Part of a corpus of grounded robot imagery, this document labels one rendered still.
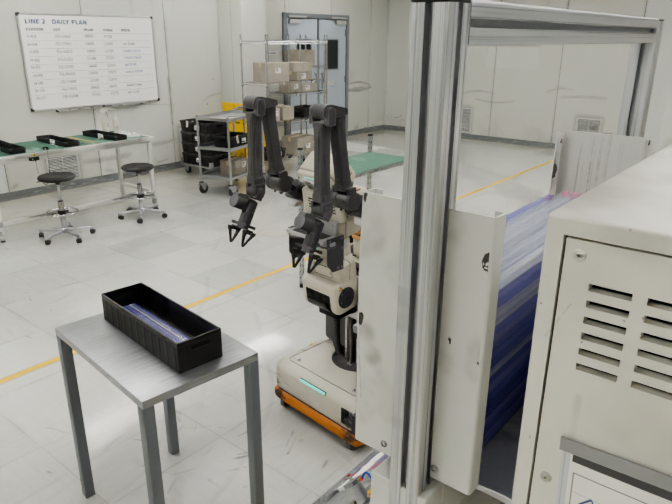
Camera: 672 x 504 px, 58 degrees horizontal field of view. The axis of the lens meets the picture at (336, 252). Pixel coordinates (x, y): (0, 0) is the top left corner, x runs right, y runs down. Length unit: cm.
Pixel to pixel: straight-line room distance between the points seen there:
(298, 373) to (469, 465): 244
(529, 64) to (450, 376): 1107
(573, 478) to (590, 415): 7
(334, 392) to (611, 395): 240
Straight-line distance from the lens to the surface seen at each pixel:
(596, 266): 58
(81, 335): 249
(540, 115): 1160
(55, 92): 830
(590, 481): 67
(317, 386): 301
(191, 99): 943
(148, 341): 226
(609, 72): 1121
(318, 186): 235
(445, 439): 71
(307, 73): 902
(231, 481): 291
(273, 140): 272
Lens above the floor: 187
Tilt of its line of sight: 20 degrees down
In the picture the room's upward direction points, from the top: straight up
